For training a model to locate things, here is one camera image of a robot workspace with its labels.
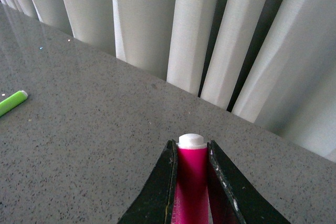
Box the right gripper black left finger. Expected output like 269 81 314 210
118 140 178 224

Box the green marker pen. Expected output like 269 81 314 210
0 90 28 116

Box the white pleated curtain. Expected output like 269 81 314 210
1 0 335 161

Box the pink marker pen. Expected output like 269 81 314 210
171 133 209 223

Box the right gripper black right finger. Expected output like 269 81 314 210
207 141 289 223

